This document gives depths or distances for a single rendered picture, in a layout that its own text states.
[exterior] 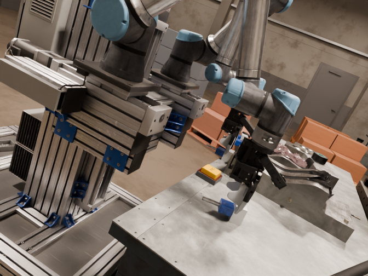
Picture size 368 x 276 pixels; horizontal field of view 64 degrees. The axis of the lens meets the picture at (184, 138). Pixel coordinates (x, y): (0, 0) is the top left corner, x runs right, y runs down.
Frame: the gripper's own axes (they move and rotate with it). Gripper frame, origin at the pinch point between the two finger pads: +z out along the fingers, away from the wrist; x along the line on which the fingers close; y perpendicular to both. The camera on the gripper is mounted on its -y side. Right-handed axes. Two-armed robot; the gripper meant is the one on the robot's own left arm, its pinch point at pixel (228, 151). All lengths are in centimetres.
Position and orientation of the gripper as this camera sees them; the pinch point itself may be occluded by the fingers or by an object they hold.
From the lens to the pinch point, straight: 136.4
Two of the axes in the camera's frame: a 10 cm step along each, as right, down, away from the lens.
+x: -3.6, 1.6, -9.2
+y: -8.6, -4.5, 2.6
